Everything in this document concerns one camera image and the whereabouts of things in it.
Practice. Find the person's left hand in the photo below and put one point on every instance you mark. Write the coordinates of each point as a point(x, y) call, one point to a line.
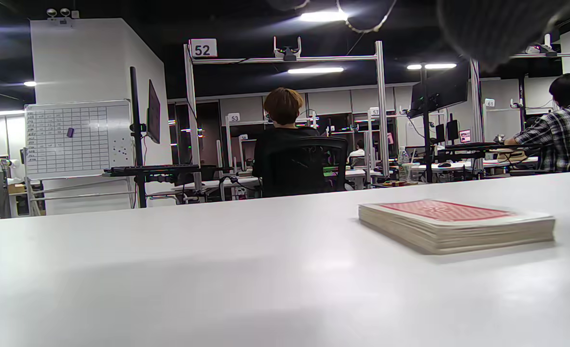
point(487, 29)

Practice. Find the deck of red-backed cards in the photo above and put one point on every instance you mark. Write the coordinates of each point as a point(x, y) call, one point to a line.
point(454, 226)

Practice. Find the white number sign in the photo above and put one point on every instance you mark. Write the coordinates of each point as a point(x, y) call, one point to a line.
point(203, 48)
point(234, 117)
point(374, 112)
point(489, 102)

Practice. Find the black monitor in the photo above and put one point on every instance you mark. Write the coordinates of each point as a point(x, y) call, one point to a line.
point(441, 89)
point(154, 111)

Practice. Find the small pink-screen monitor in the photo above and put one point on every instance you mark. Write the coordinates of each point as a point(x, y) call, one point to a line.
point(465, 136)

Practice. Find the black monitor pole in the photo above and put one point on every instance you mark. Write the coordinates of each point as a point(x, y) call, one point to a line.
point(426, 140)
point(137, 120)

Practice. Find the clear plastic water bottle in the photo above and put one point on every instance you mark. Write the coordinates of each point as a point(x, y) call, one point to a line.
point(403, 156)

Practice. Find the clear lidded jar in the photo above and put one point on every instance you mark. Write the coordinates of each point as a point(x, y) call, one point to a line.
point(409, 172)

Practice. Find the black mesh office chair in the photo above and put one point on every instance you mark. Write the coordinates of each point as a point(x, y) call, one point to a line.
point(309, 168)

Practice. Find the black keyboard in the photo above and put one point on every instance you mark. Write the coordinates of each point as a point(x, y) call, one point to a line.
point(155, 167)

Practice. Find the white gridded whiteboard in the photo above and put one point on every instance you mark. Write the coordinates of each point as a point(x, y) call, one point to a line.
point(73, 140)

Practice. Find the aluminium frame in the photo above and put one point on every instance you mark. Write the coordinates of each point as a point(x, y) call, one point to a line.
point(382, 96)
point(476, 120)

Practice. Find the headset mount on frame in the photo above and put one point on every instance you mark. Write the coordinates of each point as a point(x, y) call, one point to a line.
point(287, 52)

